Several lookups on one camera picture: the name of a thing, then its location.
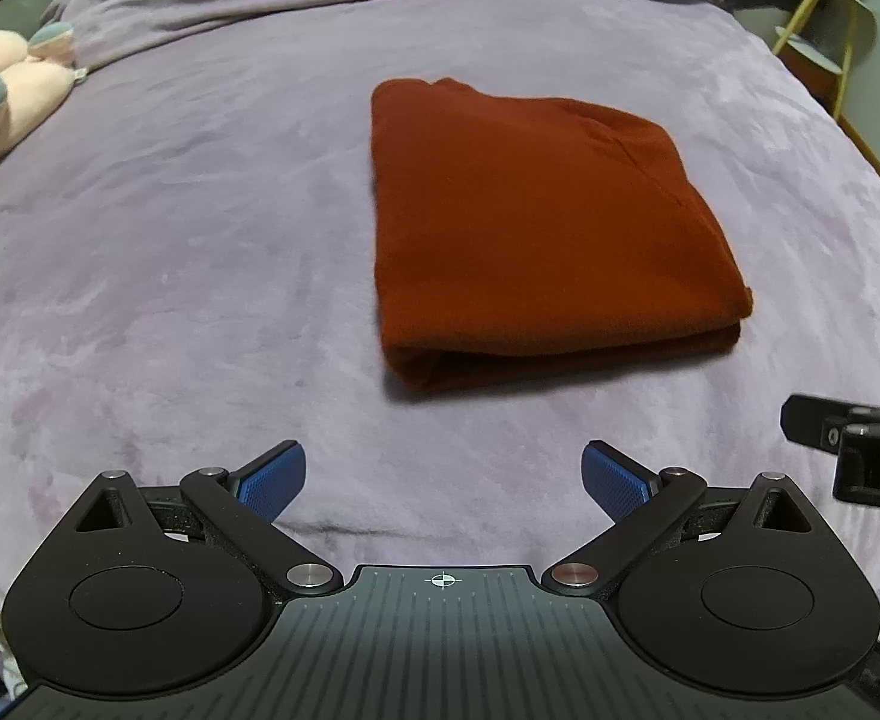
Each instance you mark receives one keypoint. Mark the red knit garment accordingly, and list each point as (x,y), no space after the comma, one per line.
(537,240)

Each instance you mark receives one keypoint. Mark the yellow side table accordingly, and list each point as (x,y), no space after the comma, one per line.
(830,22)

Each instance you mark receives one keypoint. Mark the purple bed sheet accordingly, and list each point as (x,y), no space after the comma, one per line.
(185,255)

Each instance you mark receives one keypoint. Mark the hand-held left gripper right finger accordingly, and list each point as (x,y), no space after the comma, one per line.
(614,484)

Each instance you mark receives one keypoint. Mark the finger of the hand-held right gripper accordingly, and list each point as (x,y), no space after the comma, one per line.
(815,424)

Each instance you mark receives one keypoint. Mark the cream plush toy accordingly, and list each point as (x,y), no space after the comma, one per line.
(5,90)

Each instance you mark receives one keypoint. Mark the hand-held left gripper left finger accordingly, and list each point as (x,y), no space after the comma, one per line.
(273,484)

